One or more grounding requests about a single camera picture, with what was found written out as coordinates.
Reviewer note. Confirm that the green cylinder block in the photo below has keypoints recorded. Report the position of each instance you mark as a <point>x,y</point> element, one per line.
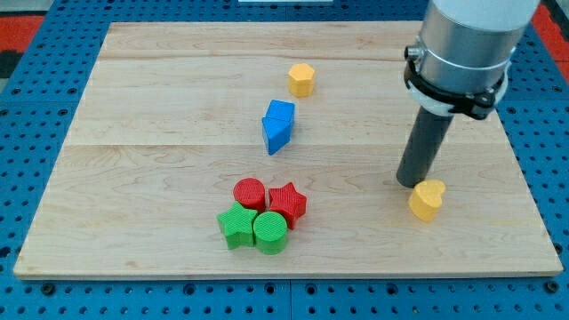
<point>270,232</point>

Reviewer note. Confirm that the blue triangle block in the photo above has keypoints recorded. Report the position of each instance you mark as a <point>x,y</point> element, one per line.
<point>276,133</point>

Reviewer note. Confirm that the red cylinder block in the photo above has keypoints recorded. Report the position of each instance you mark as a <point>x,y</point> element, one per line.
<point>250,193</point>

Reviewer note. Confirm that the red star block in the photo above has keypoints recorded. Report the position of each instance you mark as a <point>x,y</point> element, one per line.
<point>288,202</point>

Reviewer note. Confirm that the yellow heart block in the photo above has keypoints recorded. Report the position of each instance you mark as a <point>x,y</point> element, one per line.
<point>426,199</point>

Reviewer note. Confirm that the yellow hexagon block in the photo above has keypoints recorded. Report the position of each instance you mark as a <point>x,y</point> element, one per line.
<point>301,80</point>

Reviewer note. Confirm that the green star block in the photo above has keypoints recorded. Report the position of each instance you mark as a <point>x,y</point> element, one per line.
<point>236,225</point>

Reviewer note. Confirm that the light wooden board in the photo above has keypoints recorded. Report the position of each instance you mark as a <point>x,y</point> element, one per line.
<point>170,121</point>

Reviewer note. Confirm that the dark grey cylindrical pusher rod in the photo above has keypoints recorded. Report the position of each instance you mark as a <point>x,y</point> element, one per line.
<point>425,139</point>

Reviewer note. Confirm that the blue cube block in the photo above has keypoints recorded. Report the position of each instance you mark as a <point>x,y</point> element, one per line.
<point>281,110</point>

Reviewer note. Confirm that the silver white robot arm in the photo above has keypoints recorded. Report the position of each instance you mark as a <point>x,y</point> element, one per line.
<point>460,60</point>

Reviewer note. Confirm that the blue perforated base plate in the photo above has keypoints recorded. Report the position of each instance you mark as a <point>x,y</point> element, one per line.
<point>37,104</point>

